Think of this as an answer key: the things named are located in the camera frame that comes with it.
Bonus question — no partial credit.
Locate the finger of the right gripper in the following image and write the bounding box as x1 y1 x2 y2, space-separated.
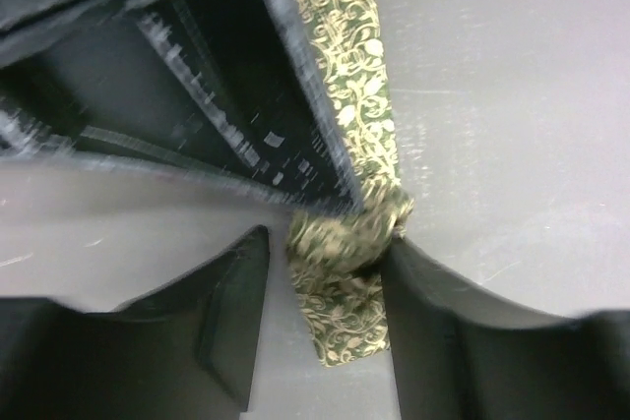
1 0 362 211

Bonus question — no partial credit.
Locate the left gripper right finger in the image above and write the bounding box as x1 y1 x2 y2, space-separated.
380 240 629 419

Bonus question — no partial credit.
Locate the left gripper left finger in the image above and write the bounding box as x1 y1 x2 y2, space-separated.
1 225 270 419

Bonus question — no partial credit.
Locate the olive green patterned tie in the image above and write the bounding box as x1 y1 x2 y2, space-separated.
286 0 413 367

